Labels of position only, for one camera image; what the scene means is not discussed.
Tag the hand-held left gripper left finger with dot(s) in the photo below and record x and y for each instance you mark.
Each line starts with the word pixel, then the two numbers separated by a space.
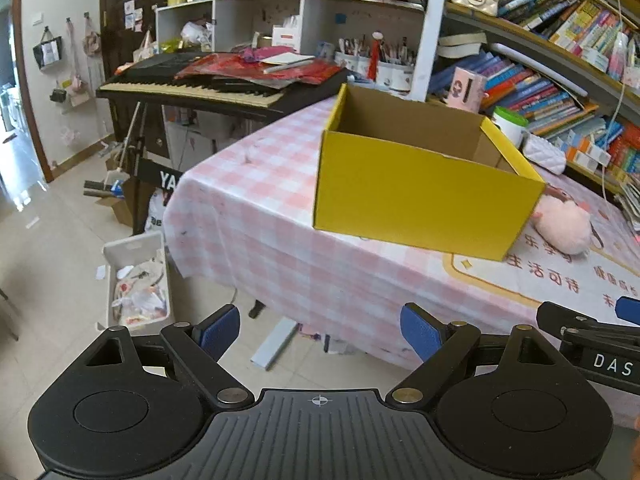
pixel 220 331

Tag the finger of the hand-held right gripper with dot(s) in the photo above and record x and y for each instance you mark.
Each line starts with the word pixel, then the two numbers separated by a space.
pixel 629 310

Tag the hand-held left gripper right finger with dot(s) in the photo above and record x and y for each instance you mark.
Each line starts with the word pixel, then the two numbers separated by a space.
pixel 420 332

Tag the pink plush toy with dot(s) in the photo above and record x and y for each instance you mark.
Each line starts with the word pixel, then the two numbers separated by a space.
pixel 565 225

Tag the yellow cardboard box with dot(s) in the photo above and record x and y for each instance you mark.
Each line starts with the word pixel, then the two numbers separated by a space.
pixel 410 200

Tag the grey table foot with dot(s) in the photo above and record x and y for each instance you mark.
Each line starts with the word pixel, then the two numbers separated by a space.
pixel 275 340

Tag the white waste bin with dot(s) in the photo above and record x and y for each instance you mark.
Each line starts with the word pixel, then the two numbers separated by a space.
pixel 139 285

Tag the stack of papers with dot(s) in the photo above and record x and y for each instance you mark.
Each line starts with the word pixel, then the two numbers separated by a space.
pixel 632 207

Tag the pink checkered printed tablecloth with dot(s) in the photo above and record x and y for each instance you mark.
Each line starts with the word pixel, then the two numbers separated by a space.
pixel 280 220

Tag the white plastic bag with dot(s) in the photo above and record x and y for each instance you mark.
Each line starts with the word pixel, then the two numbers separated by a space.
pixel 156 215

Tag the red boxed book set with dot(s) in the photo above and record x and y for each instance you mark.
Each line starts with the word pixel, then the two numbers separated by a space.
pixel 627 152

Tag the brown cardboard box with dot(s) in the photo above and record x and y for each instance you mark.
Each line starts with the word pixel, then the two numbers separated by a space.
pixel 117 205

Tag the black keyboard stand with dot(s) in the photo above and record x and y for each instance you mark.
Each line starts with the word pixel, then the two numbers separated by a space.
pixel 160 175

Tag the blue orange small box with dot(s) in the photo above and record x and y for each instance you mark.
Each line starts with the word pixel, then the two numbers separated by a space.
pixel 587 147

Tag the white quilted pouch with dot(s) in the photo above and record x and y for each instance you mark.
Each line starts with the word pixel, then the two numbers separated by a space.
pixel 544 155

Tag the white jar green lid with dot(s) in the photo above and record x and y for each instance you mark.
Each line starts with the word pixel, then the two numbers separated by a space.
pixel 510 127

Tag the row of leaning books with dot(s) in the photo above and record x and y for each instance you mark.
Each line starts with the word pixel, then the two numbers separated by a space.
pixel 530 97

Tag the wooden bookshelf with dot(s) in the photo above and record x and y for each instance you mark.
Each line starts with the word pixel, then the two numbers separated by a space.
pixel 595 77

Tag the pink small box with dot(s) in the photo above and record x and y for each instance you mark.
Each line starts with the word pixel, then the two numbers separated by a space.
pixel 467 89

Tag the white pen cup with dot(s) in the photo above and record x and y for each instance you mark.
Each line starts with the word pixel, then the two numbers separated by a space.
pixel 395 76
pixel 355 62

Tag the white bar lamp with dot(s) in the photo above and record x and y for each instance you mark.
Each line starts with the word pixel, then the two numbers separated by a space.
pixel 540 67

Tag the pile of red papers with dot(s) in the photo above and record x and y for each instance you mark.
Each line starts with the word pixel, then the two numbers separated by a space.
pixel 240 67

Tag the black electronic keyboard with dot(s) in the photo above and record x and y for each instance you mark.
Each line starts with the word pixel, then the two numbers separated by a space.
pixel 145 67

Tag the small black hanging bag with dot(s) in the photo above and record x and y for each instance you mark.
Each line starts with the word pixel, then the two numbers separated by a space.
pixel 58 96

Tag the stacked white books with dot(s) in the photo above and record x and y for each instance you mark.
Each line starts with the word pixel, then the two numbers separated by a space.
pixel 462 45

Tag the row of upright books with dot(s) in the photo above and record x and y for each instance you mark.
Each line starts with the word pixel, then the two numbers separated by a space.
pixel 565 10

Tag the white cubby shelf unit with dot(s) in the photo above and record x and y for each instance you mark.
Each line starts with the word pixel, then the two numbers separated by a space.
pixel 250 17

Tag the pink hanging bag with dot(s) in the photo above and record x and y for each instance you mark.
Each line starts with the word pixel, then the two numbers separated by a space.
pixel 91 37

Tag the black tote bag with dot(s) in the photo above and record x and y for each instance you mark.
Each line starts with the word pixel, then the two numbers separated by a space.
pixel 47 52

